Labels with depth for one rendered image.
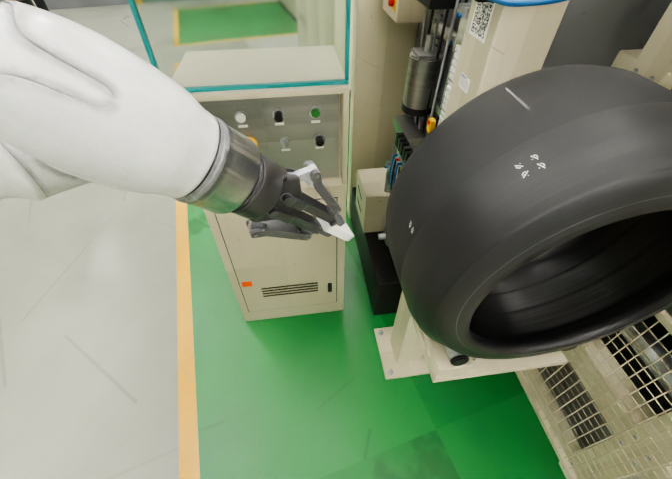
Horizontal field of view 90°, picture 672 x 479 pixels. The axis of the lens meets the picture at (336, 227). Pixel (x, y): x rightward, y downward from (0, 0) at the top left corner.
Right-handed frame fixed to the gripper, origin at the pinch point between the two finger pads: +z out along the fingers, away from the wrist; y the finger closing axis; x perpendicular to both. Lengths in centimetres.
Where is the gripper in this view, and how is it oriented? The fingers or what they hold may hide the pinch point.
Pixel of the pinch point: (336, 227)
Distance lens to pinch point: 53.4
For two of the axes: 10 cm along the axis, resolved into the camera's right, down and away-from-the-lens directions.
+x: 4.3, 7.3, -5.4
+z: 5.4, 2.7, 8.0
